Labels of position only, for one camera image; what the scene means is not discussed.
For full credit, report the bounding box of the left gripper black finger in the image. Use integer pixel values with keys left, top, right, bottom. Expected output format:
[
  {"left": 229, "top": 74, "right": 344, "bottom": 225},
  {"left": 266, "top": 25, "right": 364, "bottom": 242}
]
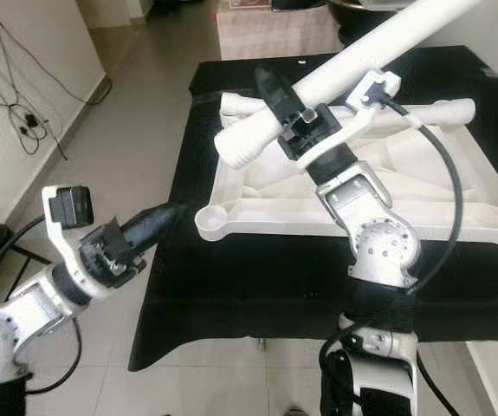
[{"left": 120, "top": 201, "right": 190, "bottom": 263}]

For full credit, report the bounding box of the white plastic table top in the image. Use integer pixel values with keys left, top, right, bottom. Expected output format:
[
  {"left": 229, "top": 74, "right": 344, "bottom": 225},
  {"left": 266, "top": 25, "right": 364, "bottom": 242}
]
[{"left": 194, "top": 90, "right": 498, "bottom": 244}]

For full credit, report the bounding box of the black plug adapter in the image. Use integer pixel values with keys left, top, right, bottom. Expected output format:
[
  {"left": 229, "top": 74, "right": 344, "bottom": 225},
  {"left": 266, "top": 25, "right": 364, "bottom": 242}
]
[{"left": 23, "top": 113, "right": 47, "bottom": 140}]

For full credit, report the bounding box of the black bag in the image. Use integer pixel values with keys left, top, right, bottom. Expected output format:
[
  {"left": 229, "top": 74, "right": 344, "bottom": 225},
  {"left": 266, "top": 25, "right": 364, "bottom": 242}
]
[{"left": 272, "top": 0, "right": 329, "bottom": 12}]

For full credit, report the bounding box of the black wall cable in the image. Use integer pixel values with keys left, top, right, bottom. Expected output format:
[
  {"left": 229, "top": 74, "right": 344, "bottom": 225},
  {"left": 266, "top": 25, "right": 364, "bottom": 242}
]
[{"left": 0, "top": 0, "right": 113, "bottom": 159}]

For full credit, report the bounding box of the large black bowl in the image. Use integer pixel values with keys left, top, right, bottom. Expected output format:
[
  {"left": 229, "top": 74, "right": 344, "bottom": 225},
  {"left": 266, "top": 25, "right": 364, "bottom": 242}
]
[{"left": 325, "top": 0, "right": 424, "bottom": 46}]

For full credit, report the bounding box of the black tablecloth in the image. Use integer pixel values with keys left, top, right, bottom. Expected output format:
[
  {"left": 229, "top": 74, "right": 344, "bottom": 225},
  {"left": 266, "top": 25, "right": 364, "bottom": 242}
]
[{"left": 127, "top": 45, "right": 498, "bottom": 373}]

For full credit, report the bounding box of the beige patterned low table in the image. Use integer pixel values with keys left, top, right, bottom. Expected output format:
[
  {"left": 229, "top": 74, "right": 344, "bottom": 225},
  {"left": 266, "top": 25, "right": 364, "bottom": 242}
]
[{"left": 215, "top": 4, "right": 346, "bottom": 63}]

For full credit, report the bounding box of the red printed box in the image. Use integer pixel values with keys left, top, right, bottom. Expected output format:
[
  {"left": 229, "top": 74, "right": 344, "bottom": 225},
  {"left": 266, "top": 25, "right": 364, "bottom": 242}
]
[{"left": 229, "top": 0, "right": 275, "bottom": 10}]

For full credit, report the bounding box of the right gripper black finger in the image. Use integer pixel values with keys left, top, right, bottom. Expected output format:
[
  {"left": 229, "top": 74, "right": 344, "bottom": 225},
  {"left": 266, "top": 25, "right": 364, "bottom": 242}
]
[{"left": 252, "top": 65, "right": 308, "bottom": 127}]

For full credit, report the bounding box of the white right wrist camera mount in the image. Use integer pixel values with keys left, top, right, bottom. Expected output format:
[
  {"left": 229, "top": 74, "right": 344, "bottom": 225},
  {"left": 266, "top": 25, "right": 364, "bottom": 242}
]
[{"left": 299, "top": 68, "right": 403, "bottom": 172}]

